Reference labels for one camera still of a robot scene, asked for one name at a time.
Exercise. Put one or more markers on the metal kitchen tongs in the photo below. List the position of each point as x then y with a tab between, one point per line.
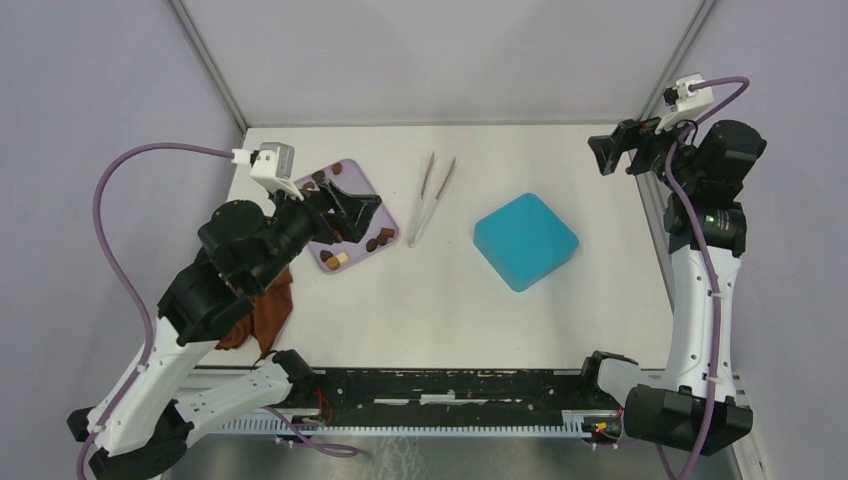
425	205

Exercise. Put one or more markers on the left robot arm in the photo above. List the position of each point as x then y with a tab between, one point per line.
144	427

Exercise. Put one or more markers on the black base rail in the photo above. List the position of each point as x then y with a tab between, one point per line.
419	398

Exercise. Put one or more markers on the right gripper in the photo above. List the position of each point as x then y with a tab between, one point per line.
631	134

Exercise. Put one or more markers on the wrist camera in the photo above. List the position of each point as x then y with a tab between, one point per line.
684	102
270	166

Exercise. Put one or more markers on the purple tray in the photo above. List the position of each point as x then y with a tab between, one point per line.
382	232

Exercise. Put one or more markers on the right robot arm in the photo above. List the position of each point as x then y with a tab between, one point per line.
693	405

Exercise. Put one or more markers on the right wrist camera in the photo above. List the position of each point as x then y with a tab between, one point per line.
684	102

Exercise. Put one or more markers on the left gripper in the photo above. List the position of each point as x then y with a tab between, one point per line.
350	219

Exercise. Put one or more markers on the teal box lid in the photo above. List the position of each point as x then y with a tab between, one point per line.
524	241

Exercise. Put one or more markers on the brown cloth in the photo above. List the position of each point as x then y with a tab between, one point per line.
266	321

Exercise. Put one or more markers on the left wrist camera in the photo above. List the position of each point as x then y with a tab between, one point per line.
270	166

